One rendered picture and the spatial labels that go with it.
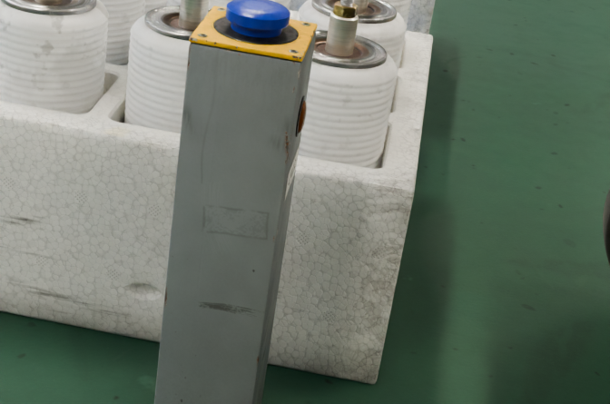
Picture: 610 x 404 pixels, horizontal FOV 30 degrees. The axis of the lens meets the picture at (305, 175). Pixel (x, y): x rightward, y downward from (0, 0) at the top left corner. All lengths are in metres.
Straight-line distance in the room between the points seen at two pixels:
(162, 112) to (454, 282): 0.36
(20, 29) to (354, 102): 0.26
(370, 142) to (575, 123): 0.71
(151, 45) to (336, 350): 0.28
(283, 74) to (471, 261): 0.51
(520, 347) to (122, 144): 0.40
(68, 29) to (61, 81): 0.04
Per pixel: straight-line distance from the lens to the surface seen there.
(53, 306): 0.97
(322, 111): 0.87
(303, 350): 0.93
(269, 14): 0.70
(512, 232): 1.23
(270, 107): 0.70
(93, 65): 0.93
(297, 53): 0.69
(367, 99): 0.87
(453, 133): 1.45
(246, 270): 0.75
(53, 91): 0.92
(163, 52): 0.88
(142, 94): 0.90
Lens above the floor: 0.54
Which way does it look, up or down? 25 degrees down
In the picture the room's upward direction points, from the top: 9 degrees clockwise
